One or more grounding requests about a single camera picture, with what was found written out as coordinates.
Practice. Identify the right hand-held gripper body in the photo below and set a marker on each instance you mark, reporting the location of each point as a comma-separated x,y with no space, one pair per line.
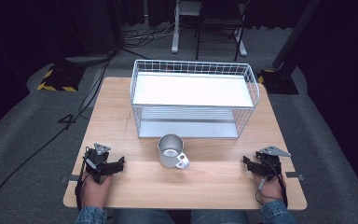
269,162

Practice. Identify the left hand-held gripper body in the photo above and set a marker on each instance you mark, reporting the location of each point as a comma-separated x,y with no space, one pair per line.
97,159

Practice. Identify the silver metal cup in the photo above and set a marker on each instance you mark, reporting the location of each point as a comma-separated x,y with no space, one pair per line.
169,158

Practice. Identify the person's right hand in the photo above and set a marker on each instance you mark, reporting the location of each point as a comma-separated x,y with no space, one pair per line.
269,191

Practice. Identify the person's left hand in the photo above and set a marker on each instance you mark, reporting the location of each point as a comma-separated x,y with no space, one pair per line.
95,192

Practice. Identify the grey tape piece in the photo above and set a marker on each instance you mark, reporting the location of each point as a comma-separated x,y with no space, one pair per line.
294,175
70,178

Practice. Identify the black stand with striped base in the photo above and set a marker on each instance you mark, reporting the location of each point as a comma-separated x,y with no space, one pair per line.
281,79
60,76

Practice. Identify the black folding chair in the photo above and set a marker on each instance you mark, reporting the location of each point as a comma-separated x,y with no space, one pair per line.
220,21

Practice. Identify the white metal stand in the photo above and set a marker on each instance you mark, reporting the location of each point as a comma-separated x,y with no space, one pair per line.
176,28

